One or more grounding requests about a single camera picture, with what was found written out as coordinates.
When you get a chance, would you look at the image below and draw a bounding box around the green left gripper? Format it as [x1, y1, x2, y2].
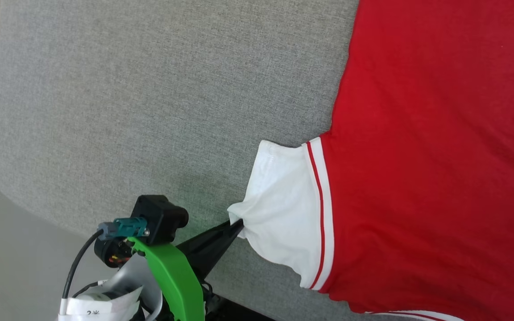
[94, 219, 245, 321]

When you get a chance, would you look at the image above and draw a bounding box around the red white-sleeved t-shirt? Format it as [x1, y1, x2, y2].
[227, 0, 514, 321]

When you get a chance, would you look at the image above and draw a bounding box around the grey fabric sofa cushion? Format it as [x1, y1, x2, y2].
[0, 0, 376, 321]

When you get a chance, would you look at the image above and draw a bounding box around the teal camera cable connector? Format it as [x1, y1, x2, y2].
[98, 217, 149, 239]

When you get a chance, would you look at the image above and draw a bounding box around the white label strap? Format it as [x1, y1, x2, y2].
[58, 286, 144, 321]

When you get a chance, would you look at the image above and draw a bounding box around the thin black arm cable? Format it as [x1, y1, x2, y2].
[62, 229, 104, 300]

